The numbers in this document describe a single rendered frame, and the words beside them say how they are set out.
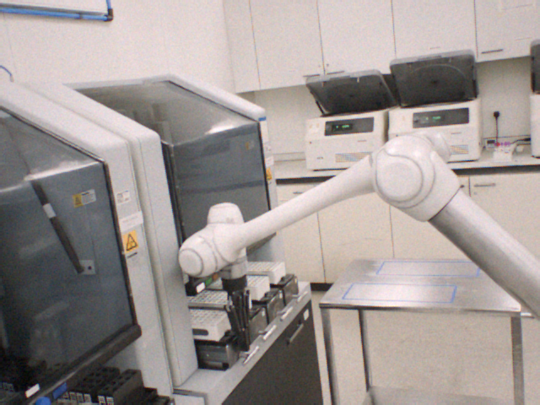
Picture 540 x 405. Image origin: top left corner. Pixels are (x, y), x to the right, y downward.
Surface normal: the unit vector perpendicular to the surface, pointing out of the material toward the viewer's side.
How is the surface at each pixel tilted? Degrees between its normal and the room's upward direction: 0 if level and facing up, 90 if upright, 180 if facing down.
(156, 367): 90
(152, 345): 90
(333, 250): 90
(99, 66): 90
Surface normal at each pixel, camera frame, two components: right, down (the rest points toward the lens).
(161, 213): 0.91, -0.04
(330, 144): -0.42, 0.24
